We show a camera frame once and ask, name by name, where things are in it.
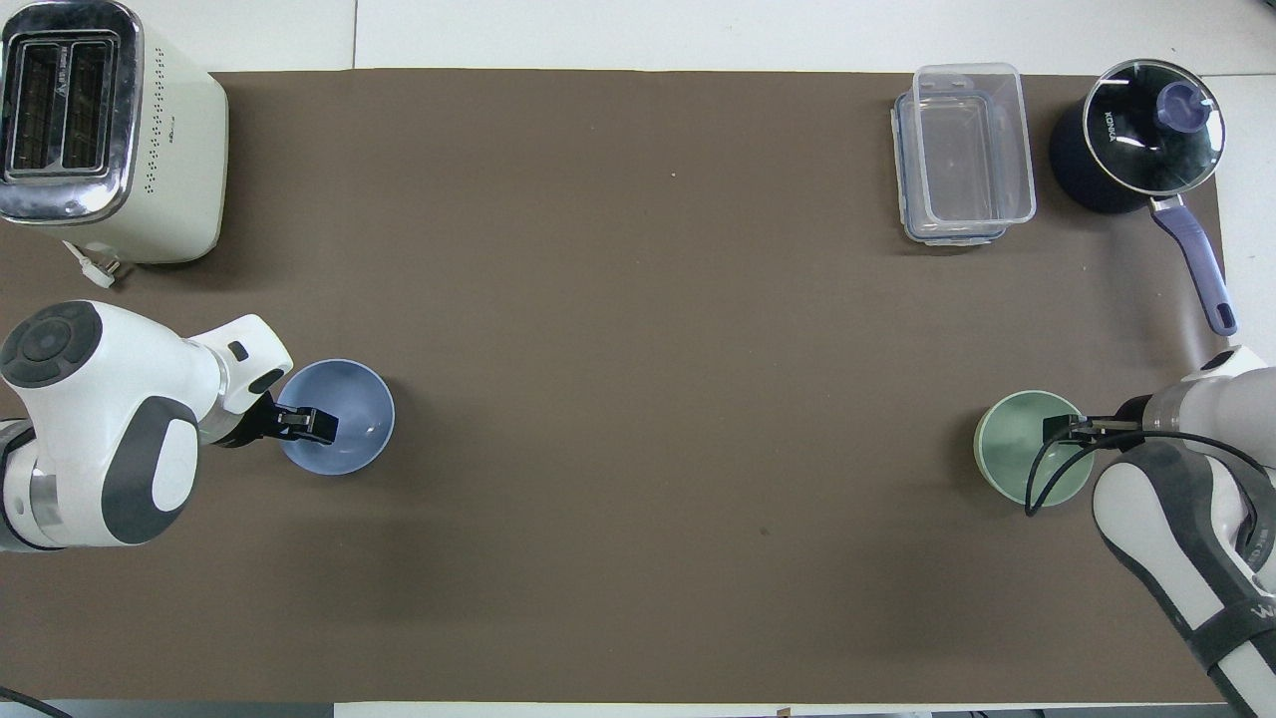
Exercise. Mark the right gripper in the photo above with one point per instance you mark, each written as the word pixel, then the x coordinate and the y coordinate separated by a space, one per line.
pixel 1133 411

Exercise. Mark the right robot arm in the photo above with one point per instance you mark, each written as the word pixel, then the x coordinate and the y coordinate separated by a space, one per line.
pixel 1156 529

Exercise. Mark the white power plug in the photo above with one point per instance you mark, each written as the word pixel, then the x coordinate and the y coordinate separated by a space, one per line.
pixel 100 267

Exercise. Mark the cream toaster with chrome top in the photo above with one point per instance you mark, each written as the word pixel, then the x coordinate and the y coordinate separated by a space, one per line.
pixel 169 150

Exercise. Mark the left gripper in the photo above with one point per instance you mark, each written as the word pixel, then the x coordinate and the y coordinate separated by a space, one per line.
pixel 263 419

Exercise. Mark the blue-rimmed container lid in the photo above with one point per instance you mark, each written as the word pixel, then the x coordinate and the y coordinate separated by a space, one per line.
pixel 902 170

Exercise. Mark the clear plastic container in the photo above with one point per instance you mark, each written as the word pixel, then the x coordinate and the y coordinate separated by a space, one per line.
pixel 972 150

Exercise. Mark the blue bowl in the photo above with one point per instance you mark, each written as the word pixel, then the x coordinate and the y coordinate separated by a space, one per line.
pixel 354 399

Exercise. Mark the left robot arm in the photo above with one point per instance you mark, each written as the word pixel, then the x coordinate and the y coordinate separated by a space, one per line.
pixel 90 429

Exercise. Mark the green bowl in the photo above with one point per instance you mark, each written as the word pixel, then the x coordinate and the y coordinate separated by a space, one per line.
pixel 1012 439

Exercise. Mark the glass saucepan lid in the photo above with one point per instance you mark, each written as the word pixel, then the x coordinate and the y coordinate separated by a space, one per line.
pixel 1136 130

